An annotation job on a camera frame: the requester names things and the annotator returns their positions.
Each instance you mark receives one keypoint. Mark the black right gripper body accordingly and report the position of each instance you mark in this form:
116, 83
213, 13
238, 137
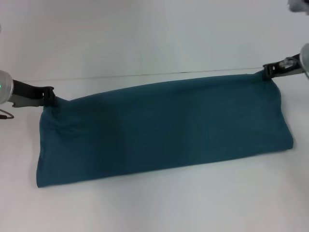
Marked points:
288, 67

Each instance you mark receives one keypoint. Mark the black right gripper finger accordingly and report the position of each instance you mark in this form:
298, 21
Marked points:
268, 71

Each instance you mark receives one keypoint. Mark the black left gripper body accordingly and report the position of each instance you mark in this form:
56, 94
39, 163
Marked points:
29, 94

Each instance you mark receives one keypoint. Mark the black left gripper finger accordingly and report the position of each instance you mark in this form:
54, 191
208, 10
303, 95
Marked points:
51, 96

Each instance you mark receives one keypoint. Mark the teal t-shirt with FREE print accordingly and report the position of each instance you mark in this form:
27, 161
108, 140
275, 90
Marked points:
164, 125

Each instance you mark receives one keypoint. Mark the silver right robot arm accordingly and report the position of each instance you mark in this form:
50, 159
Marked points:
303, 48

